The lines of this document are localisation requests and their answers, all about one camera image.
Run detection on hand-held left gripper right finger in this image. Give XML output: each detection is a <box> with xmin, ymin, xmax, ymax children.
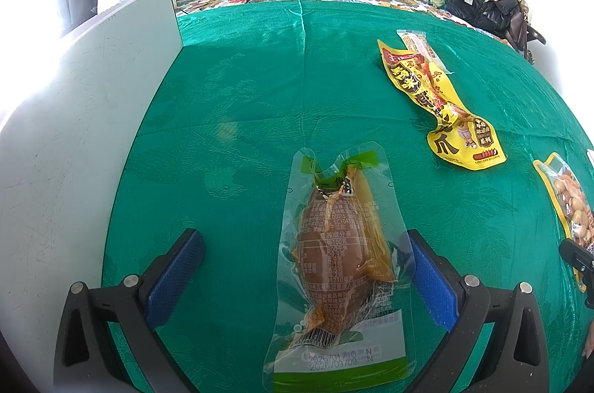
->
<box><xmin>406</xmin><ymin>229</ymin><xmax>551</xmax><ymax>393</ymax></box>

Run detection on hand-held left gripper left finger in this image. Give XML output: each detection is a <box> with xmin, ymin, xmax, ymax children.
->
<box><xmin>53</xmin><ymin>227</ymin><xmax>206</xmax><ymax>393</ymax></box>

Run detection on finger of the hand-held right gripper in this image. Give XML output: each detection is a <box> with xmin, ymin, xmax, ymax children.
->
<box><xmin>558</xmin><ymin>238</ymin><xmax>594</xmax><ymax>281</ymax></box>

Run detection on clear peanut packet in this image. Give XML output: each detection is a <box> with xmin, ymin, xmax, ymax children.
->
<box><xmin>533</xmin><ymin>152</ymin><xmax>594</xmax><ymax>294</ymax></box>

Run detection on green clear meat packet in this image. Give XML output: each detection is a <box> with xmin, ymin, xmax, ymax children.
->
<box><xmin>262</xmin><ymin>147</ymin><xmax>416</xmax><ymax>393</ymax></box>

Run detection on white box with cork bottom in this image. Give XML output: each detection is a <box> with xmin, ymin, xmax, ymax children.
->
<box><xmin>0</xmin><ymin>0</ymin><xmax>185</xmax><ymax>357</ymax></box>

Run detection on person's right hand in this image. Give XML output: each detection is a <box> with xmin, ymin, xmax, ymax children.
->
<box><xmin>581</xmin><ymin>321</ymin><xmax>594</xmax><ymax>360</ymax></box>

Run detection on green cloth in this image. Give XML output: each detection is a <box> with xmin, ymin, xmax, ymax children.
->
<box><xmin>99</xmin><ymin>0</ymin><xmax>594</xmax><ymax>393</ymax></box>

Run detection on yellow printed snack packet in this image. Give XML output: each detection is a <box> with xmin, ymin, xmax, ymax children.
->
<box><xmin>377</xmin><ymin>39</ymin><xmax>507</xmax><ymax>171</ymax></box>

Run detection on dark brown bag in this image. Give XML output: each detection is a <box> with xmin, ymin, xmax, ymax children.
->
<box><xmin>503</xmin><ymin>10</ymin><xmax>546</xmax><ymax>50</ymax></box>

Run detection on pale sausage stick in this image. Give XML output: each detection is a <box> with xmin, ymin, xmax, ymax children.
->
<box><xmin>396</xmin><ymin>30</ymin><xmax>454</xmax><ymax>75</ymax></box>

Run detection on black clothing pile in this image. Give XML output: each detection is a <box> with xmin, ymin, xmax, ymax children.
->
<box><xmin>445</xmin><ymin>0</ymin><xmax>520</xmax><ymax>34</ymax></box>

